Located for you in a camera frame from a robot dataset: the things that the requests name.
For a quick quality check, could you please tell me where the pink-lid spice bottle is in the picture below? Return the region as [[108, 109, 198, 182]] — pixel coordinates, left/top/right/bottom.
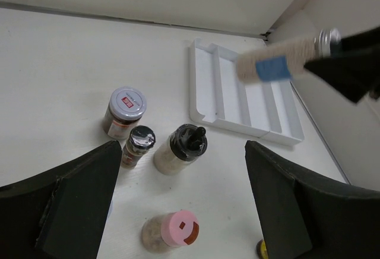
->
[[141, 210, 200, 254]]

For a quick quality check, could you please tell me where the brown jar grey lid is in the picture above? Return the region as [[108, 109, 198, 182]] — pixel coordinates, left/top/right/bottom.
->
[[102, 86, 147, 140]]

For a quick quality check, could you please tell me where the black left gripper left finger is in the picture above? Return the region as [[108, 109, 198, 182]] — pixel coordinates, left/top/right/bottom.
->
[[1, 141, 122, 258]]

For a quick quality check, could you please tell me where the blue-label white spice bottle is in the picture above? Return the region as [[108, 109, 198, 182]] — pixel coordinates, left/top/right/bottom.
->
[[235, 29, 341, 83]]

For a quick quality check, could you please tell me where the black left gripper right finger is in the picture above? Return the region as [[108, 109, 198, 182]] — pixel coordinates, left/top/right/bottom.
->
[[245, 141, 379, 258]]

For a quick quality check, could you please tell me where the white divided organizer tray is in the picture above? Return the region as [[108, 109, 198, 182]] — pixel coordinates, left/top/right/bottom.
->
[[189, 39, 305, 146]]

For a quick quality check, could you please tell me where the black-nozzle white powder bottle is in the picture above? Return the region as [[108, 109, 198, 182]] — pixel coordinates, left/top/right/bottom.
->
[[153, 124, 208, 176]]

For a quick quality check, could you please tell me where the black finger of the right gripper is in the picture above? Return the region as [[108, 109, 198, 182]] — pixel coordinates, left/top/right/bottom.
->
[[304, 27, 379, 103]]

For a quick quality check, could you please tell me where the yellow-label brown small bottle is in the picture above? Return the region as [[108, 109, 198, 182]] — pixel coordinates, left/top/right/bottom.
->
[[256, 239, 268, 259]]

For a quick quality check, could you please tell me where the small black-cap spice bottle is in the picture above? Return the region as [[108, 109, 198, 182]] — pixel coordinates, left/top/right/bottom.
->
[[121, 125, 156, 168]]

